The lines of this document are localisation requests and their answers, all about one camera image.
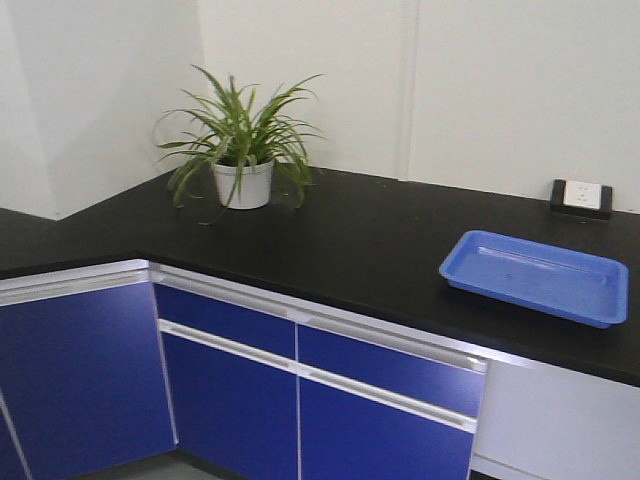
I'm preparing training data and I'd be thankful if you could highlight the white outlet in black box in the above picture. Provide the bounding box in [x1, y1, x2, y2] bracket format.
[550, 179, 613, 220]

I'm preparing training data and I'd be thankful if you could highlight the green spider plant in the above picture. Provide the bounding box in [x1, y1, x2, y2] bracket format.
[157, 66, 321, 209]

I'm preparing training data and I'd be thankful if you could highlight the white plant pot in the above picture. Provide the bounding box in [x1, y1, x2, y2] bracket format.
[211, 161, 275, 210]

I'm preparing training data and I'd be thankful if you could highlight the blue lab bench cabinet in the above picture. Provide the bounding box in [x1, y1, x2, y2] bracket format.
[1, 260, 639, 479]

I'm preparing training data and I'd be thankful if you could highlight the blue plastic tray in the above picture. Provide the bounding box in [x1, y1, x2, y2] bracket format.
[439, 230, 629, 329]

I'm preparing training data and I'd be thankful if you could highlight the white wall trunking strip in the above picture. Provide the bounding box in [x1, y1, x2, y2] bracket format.
[395, 1, 421, 181]

